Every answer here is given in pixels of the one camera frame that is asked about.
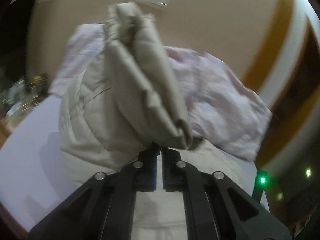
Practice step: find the cream puffer down jacket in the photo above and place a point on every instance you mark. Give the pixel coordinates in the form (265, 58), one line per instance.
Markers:
(126, 100)

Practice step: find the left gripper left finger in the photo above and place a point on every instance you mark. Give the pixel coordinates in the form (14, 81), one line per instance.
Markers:
(103, 207)

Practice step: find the wooden door frame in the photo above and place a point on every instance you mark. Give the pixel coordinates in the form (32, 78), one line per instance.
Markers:
(293, 32)

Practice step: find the pink floral crumpled quilt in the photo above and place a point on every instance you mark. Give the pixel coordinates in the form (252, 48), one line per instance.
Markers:
(222, 110)

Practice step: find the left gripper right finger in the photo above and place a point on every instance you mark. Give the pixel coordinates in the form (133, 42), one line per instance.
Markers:
(215, 206)

